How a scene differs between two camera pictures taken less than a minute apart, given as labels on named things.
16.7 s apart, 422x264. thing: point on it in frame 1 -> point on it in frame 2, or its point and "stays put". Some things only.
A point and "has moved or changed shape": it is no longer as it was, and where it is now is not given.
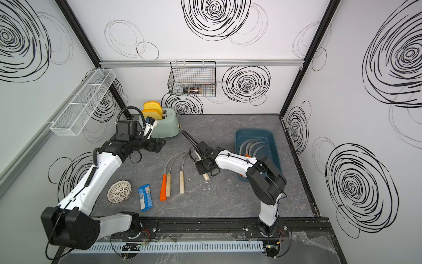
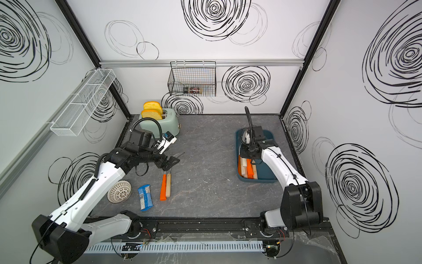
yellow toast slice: x=152 y=113 stays put
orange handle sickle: x=163 y=187 stays put
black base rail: x=223 y=227 stays put
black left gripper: x=159 y=144 -> x=162 y=164
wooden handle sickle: x=168 y=178 stays put
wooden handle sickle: x=182 y=179 has moved or changed shape
